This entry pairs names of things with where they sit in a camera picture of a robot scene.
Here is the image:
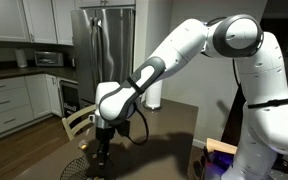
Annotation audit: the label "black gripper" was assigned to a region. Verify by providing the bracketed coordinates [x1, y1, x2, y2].
[95, 125, 116, 168]

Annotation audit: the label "black wire mesh basket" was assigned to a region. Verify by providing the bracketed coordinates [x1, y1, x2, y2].
[59, 153, 118, 180]

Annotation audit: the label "clear wrapped candy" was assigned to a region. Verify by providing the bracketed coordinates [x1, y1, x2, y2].
[77, 139, 89, 151]

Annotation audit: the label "cream wooden chair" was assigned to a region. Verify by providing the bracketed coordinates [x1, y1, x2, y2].
[61, 103, 99, 142]

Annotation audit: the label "white paper towel roll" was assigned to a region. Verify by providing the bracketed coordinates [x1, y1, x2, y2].
[145, 79, 164, 108]
[14, 49, 29, 69]

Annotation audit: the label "stainless steel refrigerator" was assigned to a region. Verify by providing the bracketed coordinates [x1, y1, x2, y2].
[70, 7, 136, 108]

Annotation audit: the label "white lower drawer cabinets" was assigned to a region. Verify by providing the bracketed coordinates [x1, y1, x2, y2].
[0, 73, 64, 142]

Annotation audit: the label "microwave oven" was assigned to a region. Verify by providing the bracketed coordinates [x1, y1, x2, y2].
[33, 51, 65, 68]

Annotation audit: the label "dark kitchen countertop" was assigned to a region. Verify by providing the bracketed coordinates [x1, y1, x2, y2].
[0, 66, 79, 84]

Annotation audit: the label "light wooden board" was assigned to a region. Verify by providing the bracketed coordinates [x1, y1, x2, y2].
[205, 137, 239, 156]

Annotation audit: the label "purple lit electronics box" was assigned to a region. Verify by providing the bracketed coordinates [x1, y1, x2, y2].
[212, 152, 236, 172]

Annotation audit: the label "white upper kitchen cabinets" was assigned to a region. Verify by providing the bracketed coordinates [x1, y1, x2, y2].
[0, 0, 77, 47]

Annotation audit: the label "white cabinet above refrigerator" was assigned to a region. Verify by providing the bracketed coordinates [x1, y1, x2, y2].
[74, 0, 137, 9]

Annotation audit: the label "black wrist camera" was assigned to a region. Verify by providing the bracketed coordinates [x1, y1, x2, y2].
[116, 120, 132, 138]

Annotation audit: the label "black camera cable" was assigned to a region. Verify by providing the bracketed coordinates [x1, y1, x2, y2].
[127, 102, 150, 147]

